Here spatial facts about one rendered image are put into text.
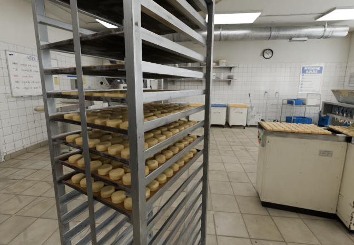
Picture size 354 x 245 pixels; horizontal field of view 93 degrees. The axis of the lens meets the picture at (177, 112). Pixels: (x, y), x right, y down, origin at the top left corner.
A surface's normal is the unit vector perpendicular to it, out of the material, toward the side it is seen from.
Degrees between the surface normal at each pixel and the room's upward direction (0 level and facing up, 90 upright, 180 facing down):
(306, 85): 90
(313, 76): 90
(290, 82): 90
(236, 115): 92
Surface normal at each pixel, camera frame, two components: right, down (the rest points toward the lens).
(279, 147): -0.28, 0.15
